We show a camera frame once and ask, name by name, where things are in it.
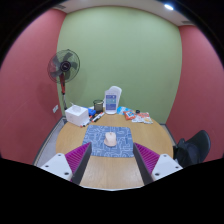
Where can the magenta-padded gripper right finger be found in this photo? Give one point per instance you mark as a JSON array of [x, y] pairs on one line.
[[163, 165]]

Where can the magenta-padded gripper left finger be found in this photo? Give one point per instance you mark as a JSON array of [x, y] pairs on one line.
[[60, 163]]

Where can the pale pink computer mouse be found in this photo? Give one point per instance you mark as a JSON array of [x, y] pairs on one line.
[[110, 139]]

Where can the blue patterned mouse pad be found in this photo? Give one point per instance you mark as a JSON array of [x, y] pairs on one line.
[[95, 143]]

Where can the black backpack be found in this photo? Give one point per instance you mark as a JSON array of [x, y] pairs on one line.
[[184, 153]]

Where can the black office chair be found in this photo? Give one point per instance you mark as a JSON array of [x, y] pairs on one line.
[[202, 143]]

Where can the white marker red cap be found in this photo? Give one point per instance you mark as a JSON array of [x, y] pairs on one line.
[[86, 122], [98, 117]]

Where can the white red snack packet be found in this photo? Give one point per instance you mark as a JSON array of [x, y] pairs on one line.
[[138, 118], [147, 118]]

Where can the white tissue box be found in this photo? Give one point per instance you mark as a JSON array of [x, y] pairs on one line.
[[76, 115]]

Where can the small black clip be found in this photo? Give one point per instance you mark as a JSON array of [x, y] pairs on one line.
[[137, 111]]

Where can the orange snack packet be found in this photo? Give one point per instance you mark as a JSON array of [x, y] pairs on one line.
[[129, 115]]

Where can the blue whiteboard eraser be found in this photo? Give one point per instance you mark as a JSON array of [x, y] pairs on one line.
[[91, 111]]

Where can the light blue packet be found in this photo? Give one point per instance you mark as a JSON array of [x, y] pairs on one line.
[[122, 110]]

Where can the dark mesh pen cup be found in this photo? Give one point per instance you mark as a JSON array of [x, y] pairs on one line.
[[98, 106]]

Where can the black standing fan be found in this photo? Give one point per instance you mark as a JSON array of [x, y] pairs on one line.
[[64, 66]]

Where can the ceiling light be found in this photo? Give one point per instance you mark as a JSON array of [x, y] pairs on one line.
[[168, 6]]

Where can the white wall socket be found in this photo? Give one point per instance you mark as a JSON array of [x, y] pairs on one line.
[[55, 109]]

